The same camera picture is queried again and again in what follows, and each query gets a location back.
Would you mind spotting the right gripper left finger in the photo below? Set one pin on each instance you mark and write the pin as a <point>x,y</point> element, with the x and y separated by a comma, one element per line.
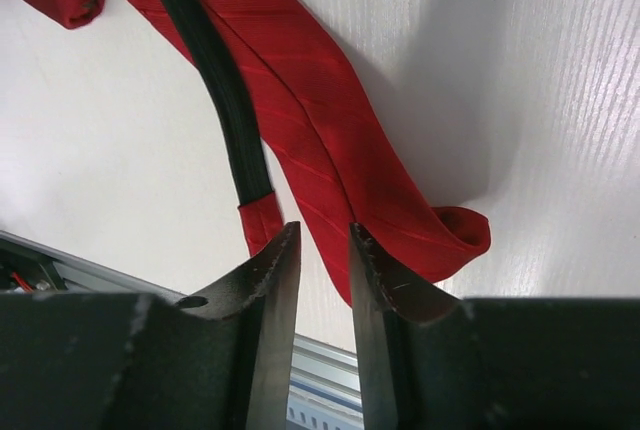
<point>250,313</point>

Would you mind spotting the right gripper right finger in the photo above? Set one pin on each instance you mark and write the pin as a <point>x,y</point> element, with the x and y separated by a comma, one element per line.
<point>388,300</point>

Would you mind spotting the red necktie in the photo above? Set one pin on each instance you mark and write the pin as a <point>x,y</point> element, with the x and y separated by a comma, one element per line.
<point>280,82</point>

